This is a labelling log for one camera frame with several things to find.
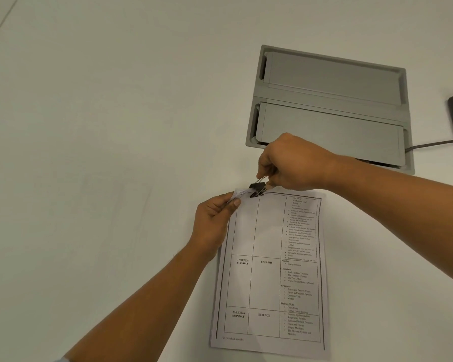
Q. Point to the person's left hand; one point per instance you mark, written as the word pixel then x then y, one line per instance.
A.
pixel 209 226

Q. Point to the person's right hand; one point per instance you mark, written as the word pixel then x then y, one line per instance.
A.
pixel 294 162

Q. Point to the person's right fingers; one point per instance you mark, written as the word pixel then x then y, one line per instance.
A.
pixel 266 173

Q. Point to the person's left thumb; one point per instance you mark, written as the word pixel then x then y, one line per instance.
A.
pixel 232 207

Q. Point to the black binder clip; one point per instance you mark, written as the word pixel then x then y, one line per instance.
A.
pixel 257 189

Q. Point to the printed paper sheets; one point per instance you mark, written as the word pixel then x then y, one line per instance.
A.
pixel 271 275

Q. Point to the person's right forearm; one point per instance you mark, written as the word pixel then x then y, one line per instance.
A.
pixel 400 218

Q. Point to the person's left forearm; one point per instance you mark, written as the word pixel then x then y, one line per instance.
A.
pixel 136 309

